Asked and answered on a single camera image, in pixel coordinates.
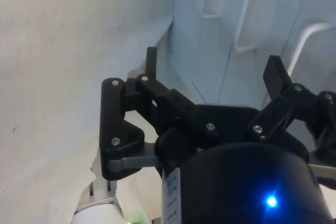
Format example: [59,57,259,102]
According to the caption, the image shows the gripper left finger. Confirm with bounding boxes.
[99,47,221,180]

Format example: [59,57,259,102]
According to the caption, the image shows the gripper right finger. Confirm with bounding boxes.
[247,55,336,158]

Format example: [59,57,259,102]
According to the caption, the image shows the white chest of drawers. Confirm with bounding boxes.
[154,0,336,109]

